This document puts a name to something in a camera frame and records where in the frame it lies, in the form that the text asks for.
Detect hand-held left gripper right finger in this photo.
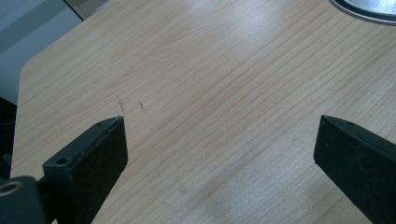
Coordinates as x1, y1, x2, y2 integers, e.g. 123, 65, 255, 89
313, 114, 396, 224

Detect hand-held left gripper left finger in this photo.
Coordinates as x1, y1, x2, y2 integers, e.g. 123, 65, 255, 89
42, 115, 129, 224

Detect round metal plate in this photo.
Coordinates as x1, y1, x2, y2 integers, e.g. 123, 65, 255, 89
329, 0, 396, 26

